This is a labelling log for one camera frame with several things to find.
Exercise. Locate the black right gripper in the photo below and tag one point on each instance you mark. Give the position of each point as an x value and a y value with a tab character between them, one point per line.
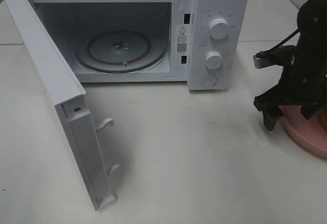
302	83

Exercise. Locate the pink round plate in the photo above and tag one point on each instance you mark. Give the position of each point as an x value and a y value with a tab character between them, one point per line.
307	133

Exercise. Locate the round white door button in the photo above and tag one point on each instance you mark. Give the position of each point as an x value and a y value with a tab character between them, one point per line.
209	80

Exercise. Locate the white microwave door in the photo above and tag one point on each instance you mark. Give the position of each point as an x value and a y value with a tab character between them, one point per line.
68	98

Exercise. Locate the burger with lettuce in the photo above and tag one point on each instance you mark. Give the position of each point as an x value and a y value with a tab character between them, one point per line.
322	117

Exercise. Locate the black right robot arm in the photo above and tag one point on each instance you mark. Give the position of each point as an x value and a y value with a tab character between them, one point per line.
311	26

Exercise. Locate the lower white timer knob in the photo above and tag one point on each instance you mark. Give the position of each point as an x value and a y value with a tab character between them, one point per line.
213	60

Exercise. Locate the upper white power knob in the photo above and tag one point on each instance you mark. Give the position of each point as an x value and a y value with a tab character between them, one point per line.
219	27

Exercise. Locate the white microwave oven body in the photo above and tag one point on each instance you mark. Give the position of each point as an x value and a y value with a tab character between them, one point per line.
71	22

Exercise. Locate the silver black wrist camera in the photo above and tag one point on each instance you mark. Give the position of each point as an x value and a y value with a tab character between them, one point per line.
281	56

